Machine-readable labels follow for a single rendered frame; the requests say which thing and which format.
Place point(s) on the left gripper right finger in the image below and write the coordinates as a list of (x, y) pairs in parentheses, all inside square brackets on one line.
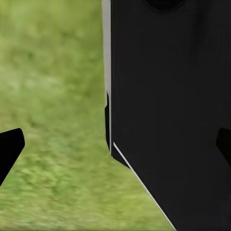
[(223, 143)]

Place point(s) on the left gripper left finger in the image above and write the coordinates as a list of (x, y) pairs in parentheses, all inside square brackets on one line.
[(11, 144)]

